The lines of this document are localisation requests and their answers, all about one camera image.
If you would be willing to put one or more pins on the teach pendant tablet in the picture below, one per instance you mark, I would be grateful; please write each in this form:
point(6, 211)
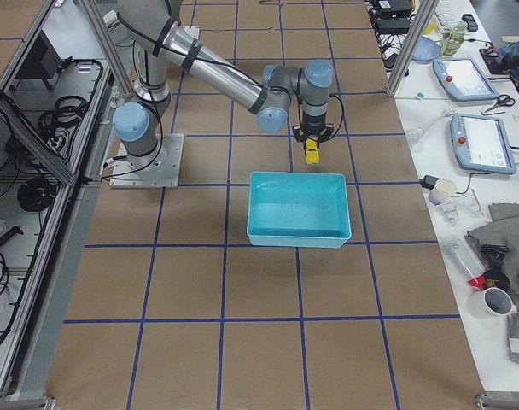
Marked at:
point(481, 144)
point(463, 80)

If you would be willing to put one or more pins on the red black tool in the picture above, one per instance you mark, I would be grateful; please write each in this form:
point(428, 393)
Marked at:
point(493, 277)

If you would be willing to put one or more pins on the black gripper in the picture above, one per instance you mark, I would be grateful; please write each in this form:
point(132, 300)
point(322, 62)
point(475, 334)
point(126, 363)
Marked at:
point(312, 129)

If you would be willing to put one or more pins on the light blue plate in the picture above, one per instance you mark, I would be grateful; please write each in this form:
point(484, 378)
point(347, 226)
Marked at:
point(426, 51)

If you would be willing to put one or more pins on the grey cloth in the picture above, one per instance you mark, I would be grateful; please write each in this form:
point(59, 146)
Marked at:
point(502, 231)

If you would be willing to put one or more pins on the aluminium frame post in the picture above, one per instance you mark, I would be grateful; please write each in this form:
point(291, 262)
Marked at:
point(424, 14)

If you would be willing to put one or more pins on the far teach pendant tablet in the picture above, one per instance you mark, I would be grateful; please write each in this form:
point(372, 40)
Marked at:
point(463, 80)

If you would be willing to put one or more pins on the white mug dark interior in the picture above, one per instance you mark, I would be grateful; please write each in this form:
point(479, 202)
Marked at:
point(492, 302)

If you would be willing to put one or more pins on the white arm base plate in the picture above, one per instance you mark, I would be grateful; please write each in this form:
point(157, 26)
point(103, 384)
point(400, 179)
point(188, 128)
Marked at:
point(163, 172)

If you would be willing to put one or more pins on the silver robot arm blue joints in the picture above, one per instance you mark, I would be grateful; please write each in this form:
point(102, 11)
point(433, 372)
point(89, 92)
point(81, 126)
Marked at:
point(157, 29)

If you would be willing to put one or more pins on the yellow beetle toy car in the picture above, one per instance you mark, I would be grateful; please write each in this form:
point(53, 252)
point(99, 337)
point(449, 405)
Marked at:
point(311, 150)

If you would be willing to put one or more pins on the near teach pendant tablet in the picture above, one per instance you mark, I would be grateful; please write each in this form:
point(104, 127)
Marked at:
point(481, 144)

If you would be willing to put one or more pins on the turquoise plastic bin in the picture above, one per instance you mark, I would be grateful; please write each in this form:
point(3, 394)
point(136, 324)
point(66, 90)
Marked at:
point(298, 210)

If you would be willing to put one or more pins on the black monitor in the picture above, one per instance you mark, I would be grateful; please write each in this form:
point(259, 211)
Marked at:
point(41, 63)

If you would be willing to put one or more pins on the black handled scissors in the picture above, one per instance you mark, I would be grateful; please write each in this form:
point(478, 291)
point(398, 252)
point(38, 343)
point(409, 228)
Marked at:
point(504, 100)

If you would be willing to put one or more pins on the white purple cup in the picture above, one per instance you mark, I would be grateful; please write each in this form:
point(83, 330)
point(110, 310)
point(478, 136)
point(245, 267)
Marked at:
point(442, 190)

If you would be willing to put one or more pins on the green tape rolls stack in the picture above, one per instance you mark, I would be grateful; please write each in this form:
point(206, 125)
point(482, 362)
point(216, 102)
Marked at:
point(453, 40)

